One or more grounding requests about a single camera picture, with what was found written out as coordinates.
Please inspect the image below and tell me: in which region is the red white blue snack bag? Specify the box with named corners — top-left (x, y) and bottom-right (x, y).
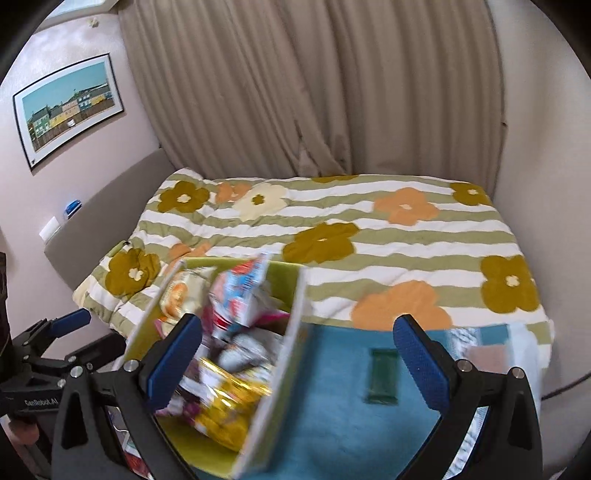
top-left (208, 254), bottom-right (276, 341)

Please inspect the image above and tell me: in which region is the dark green snack bar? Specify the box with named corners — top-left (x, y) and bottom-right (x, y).
top-left (365, 349), bottom-right (399, 405)

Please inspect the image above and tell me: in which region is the orange white snack bag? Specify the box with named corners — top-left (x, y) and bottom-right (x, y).
top-left (159, 267), bottom-right (215, 323)

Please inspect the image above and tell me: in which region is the gold snack bag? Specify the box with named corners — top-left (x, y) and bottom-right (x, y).
top-left (193, 358), bottom-right (271, 452)

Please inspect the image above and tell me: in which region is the left hand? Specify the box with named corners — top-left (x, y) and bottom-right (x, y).
top-left (8, 420), bottom-right (40, 446)

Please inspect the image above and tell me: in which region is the green yellow cardboard box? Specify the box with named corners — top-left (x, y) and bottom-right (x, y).
top-left (112, 255), bottom-right (311, 480)

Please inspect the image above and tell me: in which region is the pink packet on towel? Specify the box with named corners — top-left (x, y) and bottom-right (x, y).
top-left (464, 344), bottom-right (512, 374)

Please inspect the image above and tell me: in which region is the grey bed headboard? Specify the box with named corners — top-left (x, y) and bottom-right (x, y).
top-left (44, 148), bottom-right (175, 290)

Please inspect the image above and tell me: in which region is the blue object on headboard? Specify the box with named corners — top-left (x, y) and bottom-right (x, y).
top-left (63, 199), bottom-right (82, 219)

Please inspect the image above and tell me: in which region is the blue patterned towel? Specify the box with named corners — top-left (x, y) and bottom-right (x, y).
top-left (241, 324), bottom-right (542, 479)

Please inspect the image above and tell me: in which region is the framed street picture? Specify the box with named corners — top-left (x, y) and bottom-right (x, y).
top-left (12, 53), bottom-right (124, 171)

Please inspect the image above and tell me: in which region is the floral striped quilt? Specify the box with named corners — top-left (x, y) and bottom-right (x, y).
top-left (73, 168), bottom-right (554, 368)

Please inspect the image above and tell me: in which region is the beige curtain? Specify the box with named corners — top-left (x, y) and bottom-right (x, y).
top-left (118, 1), bottom-right (505, 193)

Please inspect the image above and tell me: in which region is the black cable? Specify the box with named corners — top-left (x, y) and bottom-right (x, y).
top-left (540, 373), bottom-right (591, 401)

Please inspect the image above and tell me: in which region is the white wall switch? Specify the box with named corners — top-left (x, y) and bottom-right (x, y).
top-left (39, 216), bottom-right (61, 244)

